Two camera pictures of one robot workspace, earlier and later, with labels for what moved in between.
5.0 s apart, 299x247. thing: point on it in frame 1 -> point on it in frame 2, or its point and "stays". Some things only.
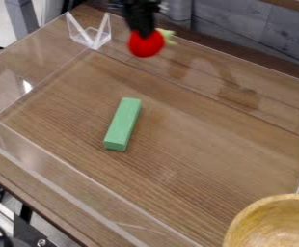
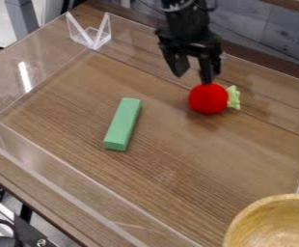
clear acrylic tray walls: x=157 y=143 stays
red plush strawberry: x=149 y=46 -> x=207 y=98
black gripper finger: x=140 y=13 -> x=187 y=37
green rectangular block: x=123 y=123 stays
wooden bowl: x=279 y=221 stays
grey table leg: x=21 y=16 stays
